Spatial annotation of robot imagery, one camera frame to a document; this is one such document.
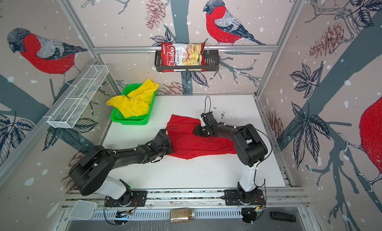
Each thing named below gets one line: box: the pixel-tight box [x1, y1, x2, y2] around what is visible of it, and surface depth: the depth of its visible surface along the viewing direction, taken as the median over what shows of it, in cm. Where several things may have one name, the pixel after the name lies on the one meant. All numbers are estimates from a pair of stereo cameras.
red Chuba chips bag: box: [161, 41, 207, 73], surface depth 90 cm
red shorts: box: [166, 114, 238, 160], surface depth 95 cm
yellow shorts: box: [105, 78, 160, 118], surface depth 108 cm
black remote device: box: [269, 211, 297, 223], surface depth 68 cm
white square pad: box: [69, 199, 97, 221], surface depth 71 cm
